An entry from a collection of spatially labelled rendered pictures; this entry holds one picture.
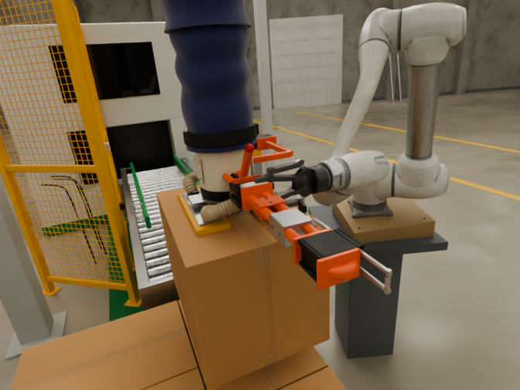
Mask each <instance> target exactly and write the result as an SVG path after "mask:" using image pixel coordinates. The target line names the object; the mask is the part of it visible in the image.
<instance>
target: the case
mask: <svg viewBox="0 0 520 390"><path fill-rule="evenodd" d="M179 193H187V192H186V190H185V188H184V187H183V188H179V189H175V190H167V191H163V192H159V193H156V196H157V200H158V204H159V211H160V215H161V219H162V226H163V230H164V235H165V239H166V245H167V249H168V253H169V260H170V264H171V269H172V273H173V279H174V282H175V284H176V289H177V292H178V294H179V298H180V302H181V304H182V308H183V312H184V314H185V317H186V321H187V324H188V327H189V330H190V334H191V337H192V340H193V344H194V347H195V349H196V352H197V356H198V359H199V362H200V366H201V369H202V372H203V375H204V379H205V382H206V385H207V389H208V390H211V389H212V388H216V387H217V386H220V385H223V384H225V383H227V382H230V381H232V380H235V379H236V378H240V377H241V376H244V375H246V374H249V373H251V372H253V371H256V370H258V369H260V368H263V367H265V366H268V365H270V364H273V363H275V362H277V361H280V360H282V359H284V358H287V357H289V356H291V355H294V354H297V353H299V352H300V351H304V350H305V349H308V348H310V347H313V346H315V345H318V344H320V343H323V342H324V341H327V340H329V339H330V287H328V288H325V289H321V290H318V288H317V285H316V282H315V281H314V280H313V279H312V278H311V277H310V276H309V275H308V274H307V273H306V272H305V270H304V269H303V268H302V267H301V266H300V265H295V264H294V263H293V246H289V247H287V248H285V247H284V246H283V245H282V244H281V243H280V242H279V241H278V240H277V239H276V238H275V237H274V236H273V235H272V234H271V233H270V223H269V222H268V221H267V220H265V221H260V220H259V219H258V218H257V217H256V216H255V215H254V214H253V213H252V212H251V211H250V213H248V214H242V215H240V214H239V213H238V212H237V211H236V212H235V213H233V214H228V215H227V216H226V215H224V216H225V217H226V218H227V220H228V221H229V222H230V224H231V228H230V229H227V230H223V231H218V232H214V233H211V234H205V235H202V236H199V237H198V236H197V235H196V233H195V231H194V229H193V227H192V225H191V223H190V221H189V219H188V217H187V215H186V213H185V211H184V209H183V207H182V205H181V203H180V201H179V199H178V196H177V195H178V194H179Z"/></svg>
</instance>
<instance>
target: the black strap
mask: <svg viewBox="0 0 520 390"><path fill-rule="evenodd" d="M257 135H259V131H258V124H257V123H254V122H253V125H251V126H250V127H248V128H243V129H239V130H236V131H231V132H220V133H210V134H197V133H192V132H188V129H187V128H186V129H184V130H183V139H184V143H185V145H187V146H189V147H194V148H218V147H226V146H232V145H240V144H243V143H246V142H250V141H252V140H254V139H256V137H257Z"/></svg>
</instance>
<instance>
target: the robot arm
mask: <svg viewBox="0 0 520 390"><path fill-rule="evenodd" d="M466 31H467V11H466V9H465V8H464V7H461V6H459V5H455V4H452V3H447V2H435V3H428V4H422V5H414V6H411V7H408V8H405V9H396V10H391V9H386V8H379V9H375V10H374V11H373V12H372V13H371V14H370V15H369V16H368V18H367V19H366V21H365V23H364V25H363V28H362V30H361V35H360V39H359V60H360V79H359V82H358V85H357V89H356V91H355V93H354V96H353V99H352V101H351V104H350V107H349V108H348V111H347V113H346V116H345V118H344V121H343V124H342V126H341V128H340V131H339V133H338V135H337V138H336V141H335V143H334V147H333V149H332V152H331V154H330V158H329V160H326V161H322V162H320V163H319V164H318V165H315V166H309V167H306V166H304V160H302V159H300V158H297V159H295V160H293V161H292V162H288V163H284V164H281V165H277V166H272V167H269V168H267V170H266V171H267V173H266V174H265V175H264V176H260V177H256V178H254V182H250V183H243V184H240V188H243V187H247V186H254V185H259V184H263V183H269V182H289V181H292V186H291V187H289V188H288V189H287V190H283V191H282V192H279V193H277V195H278V196H280V197H281V198H282V199H286V198H288V197H291V196H295V195H297V194H299V195H301V197H297V198H296V199H291V200H286V202H285V203H284V204H285V205H286V206H288V207H295V206H298V199H302V201H303V202H304V200H305V198H306V197H308V196H309V195H310V194H312V196H313V199H314V200H315V201H316V202H317V203H319V204H322V205H325V206H333V205H336V204H339V203H341V202H343V201H344V200H346V199H347V198H348V197H350V196H351V195H352V196H353V199H349V200H348V201H347V202H348V203H349V204H350V206H351V211H352V217H353V218H354V219H358V218H361V217H383V216H386V217H391V216H393V212H392V211H391V210H390V208H389V207H388V205H387V198H389V197H398V198H404V199H429V198H434V197H438V196H441V195H443V194H444V193H445V192H447V190H448V188H449V185H450V171H449V170H448V168H447V167H446V166H445V165H443V164H442V163H439V158H438V156H437V155H436V153H434V152H433V137H434V128H435V120H436V106H437V101H438V93H439V85H440V71H441V62H442V61H443V60H444V59H445V57H446V55H447V53H448V51H449V49H450V47H451V46H455V45H457V44H458V43H459V42H460V41H461V40H462V39H463V37H464V36H465V34H466ZM398 51H405V58H406V60H407V62H408V63H409V93H408V110H407V126H406V142H405V152H404V153H403V154H401V155H400V157H399V161H398V163H393V162H389V161H388V158H387V157H386V156H385V155H384V154H383V153H382V152H379V151H374V150H364V151H357V152H351V153H348V152H349V149H350V147H351V143H352V142H353V140H354V137H355V135H356V133H357V131H358V129H359V127H360V125H361V123H362V120H363V118H364V116H365V114H366V112H367V110H368V107H369V105H370V103H371V101H372V98H373V97H374V95H375V92H376V89H377V86H378V83H379V81H380V77H381V73H382V71H383V68H384V65H385V62H386V60H387V58H388V55H389V54H390V53H394V52H398ZM296 168H299V169H298V170H297V171H296V173H295V174H288V175H273V174H276V173H281V172H285V171H288V170H291V169H296Z"/></svg>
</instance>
